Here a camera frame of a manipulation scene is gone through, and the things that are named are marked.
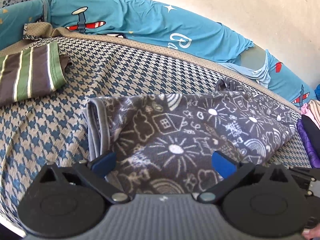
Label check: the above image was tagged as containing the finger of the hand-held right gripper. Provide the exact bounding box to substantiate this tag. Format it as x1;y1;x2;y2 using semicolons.
287;166;320;182

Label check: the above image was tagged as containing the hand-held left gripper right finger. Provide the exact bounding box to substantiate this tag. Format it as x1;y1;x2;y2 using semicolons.
197;151;288;204

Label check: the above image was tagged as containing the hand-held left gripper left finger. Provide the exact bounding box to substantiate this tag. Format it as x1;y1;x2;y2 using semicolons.
39;151;130;204

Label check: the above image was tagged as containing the grey printed fleece jacket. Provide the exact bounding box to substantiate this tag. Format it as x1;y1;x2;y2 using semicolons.
82;77;297;196

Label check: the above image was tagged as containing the person's right hand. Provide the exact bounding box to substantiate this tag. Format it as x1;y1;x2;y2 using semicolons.
301;224;320;240

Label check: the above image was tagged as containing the purple folded garment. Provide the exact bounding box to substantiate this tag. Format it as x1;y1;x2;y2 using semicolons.
296;119;320;169

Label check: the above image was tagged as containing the black folded garment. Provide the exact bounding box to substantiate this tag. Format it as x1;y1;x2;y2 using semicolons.
301;114;320;161

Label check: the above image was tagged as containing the beige striped knit garment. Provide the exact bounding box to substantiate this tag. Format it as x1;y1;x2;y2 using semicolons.
307;99;320;128

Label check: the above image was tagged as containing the pink cloth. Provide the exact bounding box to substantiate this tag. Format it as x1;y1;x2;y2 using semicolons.
300;102;311;117

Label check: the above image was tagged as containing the houndstooth bed cover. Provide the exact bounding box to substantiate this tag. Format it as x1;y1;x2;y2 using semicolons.
0;22;315;235

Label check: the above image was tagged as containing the light blue printed cloth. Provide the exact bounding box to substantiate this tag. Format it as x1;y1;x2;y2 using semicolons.
220;52;272;88

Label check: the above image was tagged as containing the green striped folded garment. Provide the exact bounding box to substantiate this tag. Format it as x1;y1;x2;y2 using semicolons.
0;41;67;105

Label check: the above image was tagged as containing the teal star print cushion cover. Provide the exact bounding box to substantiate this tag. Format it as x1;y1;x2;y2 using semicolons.
47;0;255;64

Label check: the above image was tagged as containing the teal triangle print cushion cover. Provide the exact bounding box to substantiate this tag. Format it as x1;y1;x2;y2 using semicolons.
0;0;49;51

